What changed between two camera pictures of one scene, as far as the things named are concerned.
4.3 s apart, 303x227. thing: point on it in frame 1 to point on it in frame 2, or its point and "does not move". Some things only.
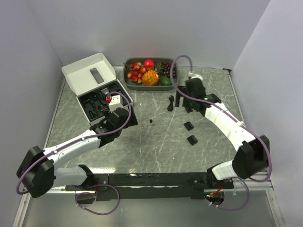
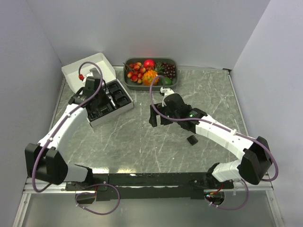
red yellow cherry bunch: x=136 y=72 does not move
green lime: x=165 y=81 does not move
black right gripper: x=177 y=98 to x=153 y=118
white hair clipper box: x=93 y=81 does not move
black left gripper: x=132 y=121 to x=104 y=94
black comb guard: x=192 y=140 does not move
